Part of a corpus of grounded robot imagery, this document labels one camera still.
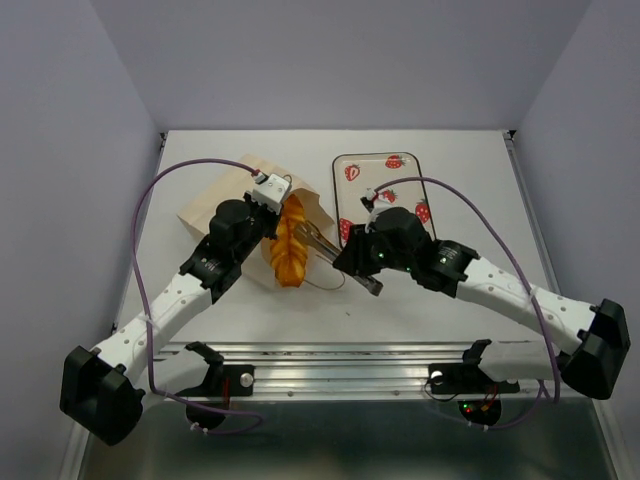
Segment strawberry pattern tray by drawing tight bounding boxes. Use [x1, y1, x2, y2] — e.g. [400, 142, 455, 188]
[332, 152, 436, 247]

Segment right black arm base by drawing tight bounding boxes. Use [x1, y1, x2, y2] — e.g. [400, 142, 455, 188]
[423, 340, 520, 430]

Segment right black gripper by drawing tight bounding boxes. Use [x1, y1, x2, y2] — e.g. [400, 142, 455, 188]
[330, 222, 414, 277]

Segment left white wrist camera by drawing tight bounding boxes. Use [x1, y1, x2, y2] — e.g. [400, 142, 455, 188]
[250, 172, 291, 215]

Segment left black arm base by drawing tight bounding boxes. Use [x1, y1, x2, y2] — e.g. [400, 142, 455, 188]
[155, 342, 264, 436]

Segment brown paper bag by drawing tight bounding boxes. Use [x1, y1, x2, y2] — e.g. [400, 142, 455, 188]
[175, 153, 351, 293]

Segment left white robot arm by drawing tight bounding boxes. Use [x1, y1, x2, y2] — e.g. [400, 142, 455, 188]
[60, 188, 287, 446]

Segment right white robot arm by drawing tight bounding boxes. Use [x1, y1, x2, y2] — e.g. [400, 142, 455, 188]
[333, 207, 631, 400]

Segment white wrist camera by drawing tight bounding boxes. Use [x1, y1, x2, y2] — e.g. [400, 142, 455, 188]
[361, 188, 394, 233]
[250, 172, 291, 215]

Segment metal tongs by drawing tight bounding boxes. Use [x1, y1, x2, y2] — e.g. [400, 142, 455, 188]
[294, 220, 383, 296]

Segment aluminium mounting rail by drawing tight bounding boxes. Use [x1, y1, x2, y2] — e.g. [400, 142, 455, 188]
[149, 341, 551, 401]

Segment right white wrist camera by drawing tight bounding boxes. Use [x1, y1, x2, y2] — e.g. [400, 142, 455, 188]
[361, 188, 394, 233]

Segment orange braided fake bread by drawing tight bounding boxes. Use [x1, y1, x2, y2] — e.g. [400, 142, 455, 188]
[269, 194, 308, 288]

